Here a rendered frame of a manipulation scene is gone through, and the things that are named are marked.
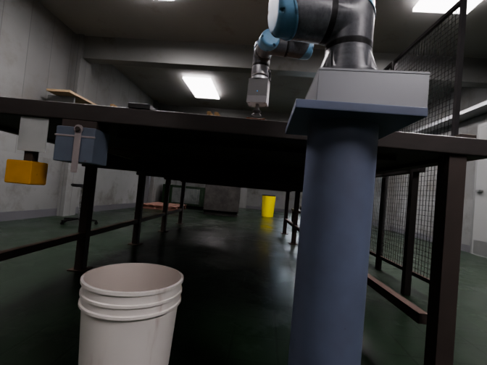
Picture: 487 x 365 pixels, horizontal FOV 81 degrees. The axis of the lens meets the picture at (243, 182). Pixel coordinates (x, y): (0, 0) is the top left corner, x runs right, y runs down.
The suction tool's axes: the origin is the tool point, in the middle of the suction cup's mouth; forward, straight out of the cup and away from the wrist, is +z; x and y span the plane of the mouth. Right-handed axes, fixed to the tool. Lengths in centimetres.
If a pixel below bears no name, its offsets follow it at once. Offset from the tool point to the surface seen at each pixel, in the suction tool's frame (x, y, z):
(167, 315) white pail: 41, 13, 71
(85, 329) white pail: 50, 32, 75
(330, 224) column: 52, -29, 39
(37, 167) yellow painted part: 38, 68, 32
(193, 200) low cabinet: -716, 316, 75
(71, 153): 38, 55, 26
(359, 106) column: 57, -33, 13
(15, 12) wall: -160, 353, -166
